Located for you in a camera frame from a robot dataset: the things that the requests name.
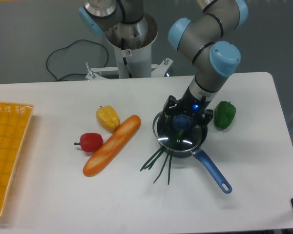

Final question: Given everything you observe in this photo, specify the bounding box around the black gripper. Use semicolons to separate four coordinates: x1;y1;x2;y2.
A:
163;84;213;127

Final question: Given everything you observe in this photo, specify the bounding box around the green onion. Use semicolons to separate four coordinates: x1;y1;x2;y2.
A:
140;129;186;185

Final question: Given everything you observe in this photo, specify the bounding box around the glass lid blue knob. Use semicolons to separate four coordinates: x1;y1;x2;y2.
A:
152;112;206;153

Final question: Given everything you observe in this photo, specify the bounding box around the dark pot blue handle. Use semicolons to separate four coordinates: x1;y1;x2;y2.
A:
153;109;232;194

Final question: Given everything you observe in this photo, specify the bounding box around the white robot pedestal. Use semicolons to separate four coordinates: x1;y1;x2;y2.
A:
85;12;174;80

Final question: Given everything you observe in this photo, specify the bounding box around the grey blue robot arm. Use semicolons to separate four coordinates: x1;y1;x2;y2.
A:
79;0;249;128

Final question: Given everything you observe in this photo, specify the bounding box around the yellow bell pepper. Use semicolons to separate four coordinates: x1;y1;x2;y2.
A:
96;105;120;133

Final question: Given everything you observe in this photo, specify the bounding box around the red bell pepper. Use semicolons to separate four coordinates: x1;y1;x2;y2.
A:
74;133;103;153

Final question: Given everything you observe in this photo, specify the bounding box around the yellow woven basket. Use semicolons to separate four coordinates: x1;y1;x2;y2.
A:
0;102;34;217

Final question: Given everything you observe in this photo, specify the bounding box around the black floor cable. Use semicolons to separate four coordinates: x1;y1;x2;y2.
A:
46;39;109;81

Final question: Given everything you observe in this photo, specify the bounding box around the green bell pepper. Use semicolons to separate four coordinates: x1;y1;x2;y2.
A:
214;101;236;130

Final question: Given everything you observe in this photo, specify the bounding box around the orange baguette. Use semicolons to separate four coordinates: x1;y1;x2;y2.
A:
83;115;141;177

